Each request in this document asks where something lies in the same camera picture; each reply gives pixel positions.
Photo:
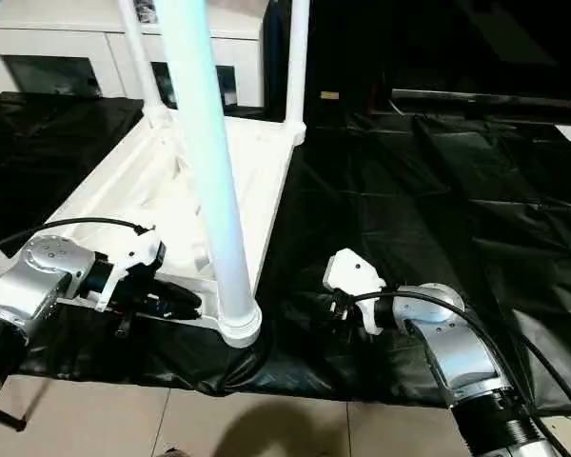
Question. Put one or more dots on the white plastic table top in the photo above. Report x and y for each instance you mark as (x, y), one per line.
(138, 190)

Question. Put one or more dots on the white plastic table leg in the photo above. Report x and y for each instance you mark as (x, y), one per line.
(296, 62)
(140, 62)
(209, 143)

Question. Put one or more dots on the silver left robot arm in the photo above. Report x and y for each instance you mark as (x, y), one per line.
(43, 266)

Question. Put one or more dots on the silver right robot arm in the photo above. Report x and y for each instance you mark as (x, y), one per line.
(447, 343)

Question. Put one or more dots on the black mat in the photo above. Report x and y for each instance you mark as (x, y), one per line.
(409, 190)

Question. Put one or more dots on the black stand leg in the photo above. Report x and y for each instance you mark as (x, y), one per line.
(9, 419)

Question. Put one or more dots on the white cup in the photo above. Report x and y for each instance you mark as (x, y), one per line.
(230, 99)

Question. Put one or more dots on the small tan label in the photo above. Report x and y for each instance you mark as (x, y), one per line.
(329, 95)

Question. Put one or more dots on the black flat monitor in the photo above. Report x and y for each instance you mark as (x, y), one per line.
(480, 100)

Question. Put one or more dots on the white glass-door cabinet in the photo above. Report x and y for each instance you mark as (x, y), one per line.
(52, 43)

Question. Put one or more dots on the black backdrop cloth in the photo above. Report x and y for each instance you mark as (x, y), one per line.
(457, 43)

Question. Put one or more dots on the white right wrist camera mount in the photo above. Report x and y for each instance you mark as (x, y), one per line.
(352, 271)

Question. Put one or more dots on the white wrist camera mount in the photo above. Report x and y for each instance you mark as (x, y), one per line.
(352, 271)
(133, 250)

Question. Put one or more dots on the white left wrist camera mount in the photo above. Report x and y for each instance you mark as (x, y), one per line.
(133, 250)

